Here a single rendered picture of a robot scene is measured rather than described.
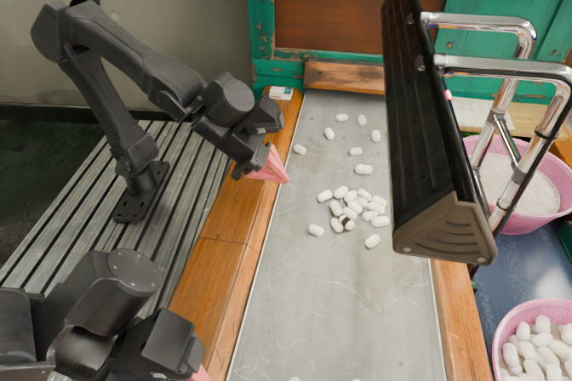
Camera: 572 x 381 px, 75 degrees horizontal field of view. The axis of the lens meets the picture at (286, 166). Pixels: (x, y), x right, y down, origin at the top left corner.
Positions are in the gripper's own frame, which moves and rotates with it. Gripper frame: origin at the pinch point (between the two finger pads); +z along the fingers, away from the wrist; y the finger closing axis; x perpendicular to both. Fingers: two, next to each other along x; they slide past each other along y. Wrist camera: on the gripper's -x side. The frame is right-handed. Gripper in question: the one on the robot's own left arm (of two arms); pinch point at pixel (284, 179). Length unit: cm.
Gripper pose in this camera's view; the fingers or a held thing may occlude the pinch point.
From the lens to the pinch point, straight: 71.3
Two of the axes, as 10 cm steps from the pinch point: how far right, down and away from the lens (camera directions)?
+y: 1.7, -6.5, 7.4
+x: -6.5, 4.9, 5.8
